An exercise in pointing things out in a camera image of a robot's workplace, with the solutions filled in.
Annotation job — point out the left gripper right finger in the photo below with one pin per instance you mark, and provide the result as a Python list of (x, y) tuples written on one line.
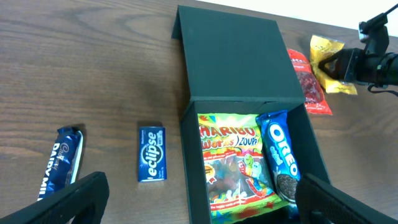
[(320, 202)]

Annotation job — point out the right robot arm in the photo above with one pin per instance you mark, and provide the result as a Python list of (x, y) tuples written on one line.
[(386, 70)]

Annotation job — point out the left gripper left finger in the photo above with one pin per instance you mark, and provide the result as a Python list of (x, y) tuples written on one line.
[(81, 202)]

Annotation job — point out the Cadbury Dairy Milk bar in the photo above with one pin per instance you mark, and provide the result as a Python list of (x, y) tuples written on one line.
[(64, 162)]

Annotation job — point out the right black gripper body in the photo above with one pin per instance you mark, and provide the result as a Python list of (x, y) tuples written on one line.
[(357, 67)]

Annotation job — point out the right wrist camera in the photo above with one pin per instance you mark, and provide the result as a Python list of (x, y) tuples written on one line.
[(374, 34)]

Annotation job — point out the blue Eclipse mints tin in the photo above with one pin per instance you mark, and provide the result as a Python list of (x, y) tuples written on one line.
[(152, 154)]

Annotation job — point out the black open gift box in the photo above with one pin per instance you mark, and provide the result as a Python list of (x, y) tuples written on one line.
[(238, 64)]

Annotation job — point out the yellow sunflower seeds bag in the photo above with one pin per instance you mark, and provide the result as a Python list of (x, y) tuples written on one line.
[(321, 48)]

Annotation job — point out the blue Oreo cookie pack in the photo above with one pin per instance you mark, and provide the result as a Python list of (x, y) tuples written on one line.
[(280, 157)]

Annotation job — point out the Haribo gummy worms bag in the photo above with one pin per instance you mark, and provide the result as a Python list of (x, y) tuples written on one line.
[(237, 177)]

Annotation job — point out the red snack bag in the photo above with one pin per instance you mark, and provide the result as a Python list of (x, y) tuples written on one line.
[(315, 102)]

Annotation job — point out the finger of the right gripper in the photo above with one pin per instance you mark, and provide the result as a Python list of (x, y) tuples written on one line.
[(331, 65)]

